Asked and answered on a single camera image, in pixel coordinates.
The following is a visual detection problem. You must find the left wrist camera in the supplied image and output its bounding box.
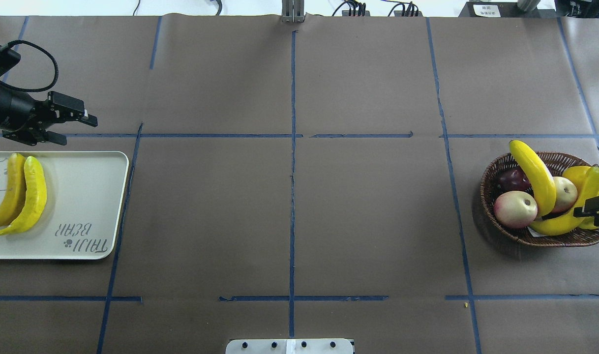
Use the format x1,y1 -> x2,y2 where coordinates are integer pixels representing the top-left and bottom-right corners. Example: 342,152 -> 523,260
0,45 -> 22,77

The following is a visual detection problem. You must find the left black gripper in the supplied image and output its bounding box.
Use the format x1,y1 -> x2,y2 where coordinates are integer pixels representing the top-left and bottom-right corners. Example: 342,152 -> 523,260
0,83 -> 98,146

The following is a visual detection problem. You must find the pale red apple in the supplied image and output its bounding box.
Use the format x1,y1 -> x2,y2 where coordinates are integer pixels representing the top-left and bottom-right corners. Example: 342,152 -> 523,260
493,191 -> 538,229

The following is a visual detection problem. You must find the brown wicker basket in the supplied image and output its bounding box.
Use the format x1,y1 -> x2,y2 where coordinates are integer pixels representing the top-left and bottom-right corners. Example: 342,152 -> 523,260
472,153 -> 599,247

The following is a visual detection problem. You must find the yellow lemon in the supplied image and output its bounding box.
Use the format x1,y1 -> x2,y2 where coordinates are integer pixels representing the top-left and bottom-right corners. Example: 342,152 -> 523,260
561,166 -> 591,194

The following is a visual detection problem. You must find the aluminium frame post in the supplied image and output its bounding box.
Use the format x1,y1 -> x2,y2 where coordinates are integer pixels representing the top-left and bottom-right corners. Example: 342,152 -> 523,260
281,0 -> 306,23

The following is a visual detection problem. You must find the yellow banana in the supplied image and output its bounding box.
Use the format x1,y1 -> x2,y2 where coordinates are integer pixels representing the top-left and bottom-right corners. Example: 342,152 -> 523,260
529,164 -> 599,236
509,140 -> 557,217
0,152 -> 26,227
0,155 -> 47,236

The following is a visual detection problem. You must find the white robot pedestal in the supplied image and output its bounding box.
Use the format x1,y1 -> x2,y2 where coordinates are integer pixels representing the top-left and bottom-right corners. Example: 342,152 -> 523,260
225,338 -> 356,354

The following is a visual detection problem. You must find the white bear tray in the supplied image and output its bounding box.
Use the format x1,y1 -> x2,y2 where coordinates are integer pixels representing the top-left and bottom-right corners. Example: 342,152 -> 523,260
0,151 -> 129,260

